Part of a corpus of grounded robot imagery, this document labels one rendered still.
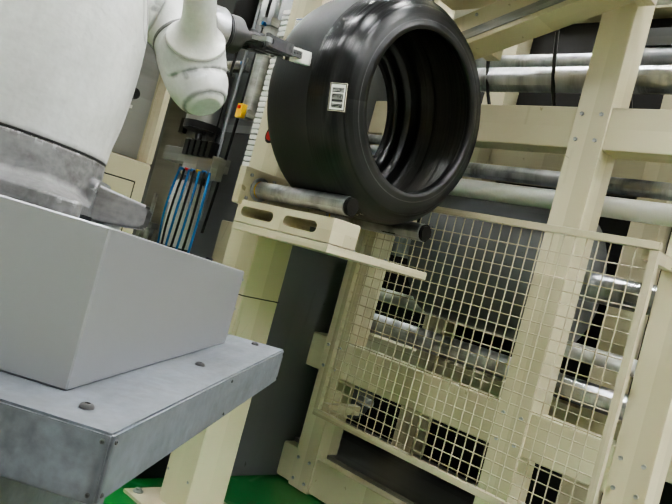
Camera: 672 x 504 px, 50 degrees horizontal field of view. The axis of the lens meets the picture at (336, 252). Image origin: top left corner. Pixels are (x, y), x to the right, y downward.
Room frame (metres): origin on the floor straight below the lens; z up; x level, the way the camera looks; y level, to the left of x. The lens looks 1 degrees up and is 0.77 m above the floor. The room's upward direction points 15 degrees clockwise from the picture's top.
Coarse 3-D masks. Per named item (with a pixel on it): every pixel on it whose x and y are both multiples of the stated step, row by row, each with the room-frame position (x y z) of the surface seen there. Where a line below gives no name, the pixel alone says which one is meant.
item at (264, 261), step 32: (320, 0) 1.93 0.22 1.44; (288, 32) 2.00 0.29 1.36; (256, 160) 1.99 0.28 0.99; (224, 256) 2.01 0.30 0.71; (256, 256) 1.93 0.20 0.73; (288, 256) 2.01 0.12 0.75; (256, 288) 1.95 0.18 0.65; (256, 320) 1.97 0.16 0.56; (224, 416) 1.96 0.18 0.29; (192, 448) 1.95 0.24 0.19; (224, 448) 1.98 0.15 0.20; (192, 480) 1.93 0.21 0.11; (224, 480) 2.00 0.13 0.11
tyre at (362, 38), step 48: (336, 0) 1.73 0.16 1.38; (384, 0) 1.62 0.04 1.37; (336, 48) 1.56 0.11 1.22; (384, 48) 1.59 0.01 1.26; (432, 48) 1.92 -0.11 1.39; (288, 96) 1.64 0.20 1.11; (432, 96) 2.01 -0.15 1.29; (480, 96) 1.87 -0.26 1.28; (288, 144) 1.68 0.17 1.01; (336, 144) 1.58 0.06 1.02; (384, 144) 2.05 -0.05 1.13; (432, 144) 2.02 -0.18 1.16; (336, 192) 1.66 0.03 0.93; (384, 192) 1.68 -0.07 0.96; (432, 192) 1.79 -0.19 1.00
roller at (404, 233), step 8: (336, 216) 2.02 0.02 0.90; (360, 224) 1.96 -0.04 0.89; (368, 224) 1.93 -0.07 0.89; (376, 224) 1.91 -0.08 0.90; (400, 224) 1.86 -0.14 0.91; (408, 224) 1.84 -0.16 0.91; (416, 224) 1.83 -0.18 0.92; (424, 224) 1.82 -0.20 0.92; (384, 232) 1.90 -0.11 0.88; (392, 232) 1.88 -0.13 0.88; (400, 232) 1.85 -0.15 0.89; (408, 232) 1.83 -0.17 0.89; (416, 232) 1.81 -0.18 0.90; (424, 232) 1.81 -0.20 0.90; (424, 240) 1.82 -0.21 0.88
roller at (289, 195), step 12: (264, 192) 1.82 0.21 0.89; (276, 192) 1.78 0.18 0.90; (288, 192) 1.75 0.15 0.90; (300, 192) 1.72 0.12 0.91; (312, 192) 1.70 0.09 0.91; (324, 192) 1.68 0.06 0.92; (288, 204) 1.78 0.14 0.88; (300, 204) 1.73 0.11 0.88; (312, 204) 1.69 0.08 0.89; (324, 204) 1.66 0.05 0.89; (336, 204) 1.63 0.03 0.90; (348, 204) 1.61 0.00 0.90
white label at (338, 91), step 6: (330, 84) 1.55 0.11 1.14; (336, 84) 1.55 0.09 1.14; (342, 84) 1.54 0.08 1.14; (330, 90) 1.55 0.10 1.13; (336, 90) 1.55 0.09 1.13; (342, 90) 1.54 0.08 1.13; (330, 96) 1.55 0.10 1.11; (336, 96) 1.55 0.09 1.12; (342, 96) 1.54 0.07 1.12; (330, 102) 1.55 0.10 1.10; (336, 102) 1.55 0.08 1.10; (342, 102) 1.54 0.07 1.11; (330, 108) 1.56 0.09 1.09; (336, 108) 1.55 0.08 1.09; (342, 108) 1.54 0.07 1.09
